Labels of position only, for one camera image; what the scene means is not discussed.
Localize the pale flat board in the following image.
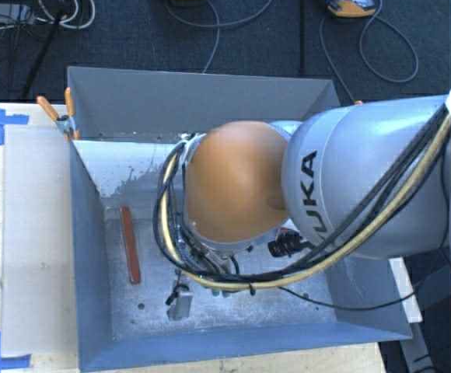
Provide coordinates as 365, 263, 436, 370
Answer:
0, 124, 80, 359

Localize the black cylinder on white bracket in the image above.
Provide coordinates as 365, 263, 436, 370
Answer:
249, 228, 306, 259

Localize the red-brown flat block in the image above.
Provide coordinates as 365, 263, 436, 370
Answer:
119, 206, 142, 285

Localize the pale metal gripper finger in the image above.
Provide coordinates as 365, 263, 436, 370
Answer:
167, 290, 194, 322
165, 283, 181, 307

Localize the grey metal bin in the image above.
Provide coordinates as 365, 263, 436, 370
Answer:
66, 66, 414, 373

